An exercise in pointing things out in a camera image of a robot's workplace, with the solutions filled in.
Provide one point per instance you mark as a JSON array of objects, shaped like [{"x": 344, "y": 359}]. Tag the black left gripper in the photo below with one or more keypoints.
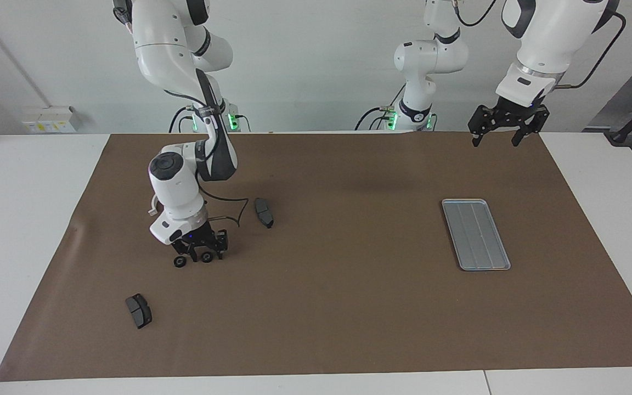
[{"x": 516, "y": 111}]

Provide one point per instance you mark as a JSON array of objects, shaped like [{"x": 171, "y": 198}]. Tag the white curved plastic bracket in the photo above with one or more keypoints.
[{"x": 153, "y": 211}]

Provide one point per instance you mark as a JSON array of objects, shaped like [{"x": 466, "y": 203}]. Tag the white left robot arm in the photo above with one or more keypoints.
[{"x": 552, "y": 33}]

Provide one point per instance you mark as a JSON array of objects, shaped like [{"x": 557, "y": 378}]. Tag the long dark grey brake pad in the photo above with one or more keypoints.
[{"x": 264, "y": 213}]

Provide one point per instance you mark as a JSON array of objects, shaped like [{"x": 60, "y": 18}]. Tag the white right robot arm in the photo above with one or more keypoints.
[{"x": 170, "y": 186}]

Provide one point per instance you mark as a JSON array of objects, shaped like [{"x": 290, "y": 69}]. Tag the white wall socket box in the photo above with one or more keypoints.
[{"x": 47, "y": 118}]

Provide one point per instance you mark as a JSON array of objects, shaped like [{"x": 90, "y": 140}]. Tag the black bearing gear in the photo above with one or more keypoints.
[
  {"x": 206, "y": 257},
  {"x": 179, "y": 263}
]

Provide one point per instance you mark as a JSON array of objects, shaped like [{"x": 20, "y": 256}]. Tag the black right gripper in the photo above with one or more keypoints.
[{"x": 198, "y": 237}]

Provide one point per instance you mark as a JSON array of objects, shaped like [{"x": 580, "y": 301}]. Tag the brown table mat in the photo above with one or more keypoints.
[{"x": 349, "y": 307}]

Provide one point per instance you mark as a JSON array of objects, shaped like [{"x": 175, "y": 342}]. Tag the short dark grey brake pad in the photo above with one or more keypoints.
[{"x": 139, "y": 311}]

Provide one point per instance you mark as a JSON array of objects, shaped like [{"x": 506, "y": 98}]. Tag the silver metal tray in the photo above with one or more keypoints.
[{"x": 475, "y": 236}]

